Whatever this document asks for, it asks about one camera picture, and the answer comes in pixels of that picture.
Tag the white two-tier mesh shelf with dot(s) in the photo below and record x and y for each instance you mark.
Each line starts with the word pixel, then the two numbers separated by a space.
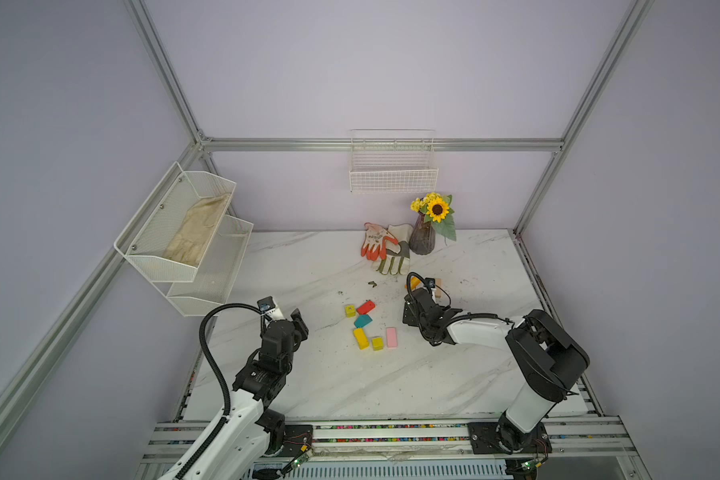
pixel 192 291

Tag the yellow sunflower bouquet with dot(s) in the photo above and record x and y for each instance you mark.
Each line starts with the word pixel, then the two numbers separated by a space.
pixel 435 214

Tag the red block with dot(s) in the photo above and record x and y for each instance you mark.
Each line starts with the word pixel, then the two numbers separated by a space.
pixel 365 308

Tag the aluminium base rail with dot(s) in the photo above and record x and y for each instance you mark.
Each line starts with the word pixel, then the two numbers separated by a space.
pixel 448 448

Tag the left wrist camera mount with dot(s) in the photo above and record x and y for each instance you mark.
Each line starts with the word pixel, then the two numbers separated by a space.
pixel 270 311

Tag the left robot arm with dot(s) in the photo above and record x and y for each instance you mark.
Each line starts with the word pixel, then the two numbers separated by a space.
pixel 246 427

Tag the white wire wall basket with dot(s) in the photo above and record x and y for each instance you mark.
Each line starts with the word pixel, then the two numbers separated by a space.
pixel 392 161

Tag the pink block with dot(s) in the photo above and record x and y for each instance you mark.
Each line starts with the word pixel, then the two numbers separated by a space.
pixel 391 337

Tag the green white work glove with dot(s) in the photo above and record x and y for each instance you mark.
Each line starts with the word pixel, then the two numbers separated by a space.
pixel 397 261

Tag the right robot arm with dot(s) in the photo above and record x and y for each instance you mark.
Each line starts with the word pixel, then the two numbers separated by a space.
pixel 550 360

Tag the orange white work glove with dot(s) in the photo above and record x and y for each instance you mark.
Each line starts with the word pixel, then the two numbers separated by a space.
pixel 378 243

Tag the beige cloth in shelf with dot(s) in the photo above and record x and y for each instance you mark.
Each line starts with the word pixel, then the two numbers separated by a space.
pixel 194 235

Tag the teal block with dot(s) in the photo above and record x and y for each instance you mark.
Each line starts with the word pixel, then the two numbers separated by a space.
pixel 362 321

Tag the dark ribbed glass vase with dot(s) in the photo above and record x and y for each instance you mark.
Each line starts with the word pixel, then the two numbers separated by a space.
pixel 423 237

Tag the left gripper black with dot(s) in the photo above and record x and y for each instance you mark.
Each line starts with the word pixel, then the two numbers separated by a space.
pixel 302 330

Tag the yellow small cube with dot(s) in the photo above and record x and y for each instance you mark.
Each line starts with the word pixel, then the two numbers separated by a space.
pixel 377 343

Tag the aluminium cage frame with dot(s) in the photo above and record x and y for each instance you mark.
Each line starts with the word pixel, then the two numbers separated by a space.
pixel 21 393

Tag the yellow long block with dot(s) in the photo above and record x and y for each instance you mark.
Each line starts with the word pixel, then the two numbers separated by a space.
pixel 361 338

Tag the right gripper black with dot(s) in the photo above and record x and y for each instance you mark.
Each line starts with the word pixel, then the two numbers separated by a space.
pixel 408 317

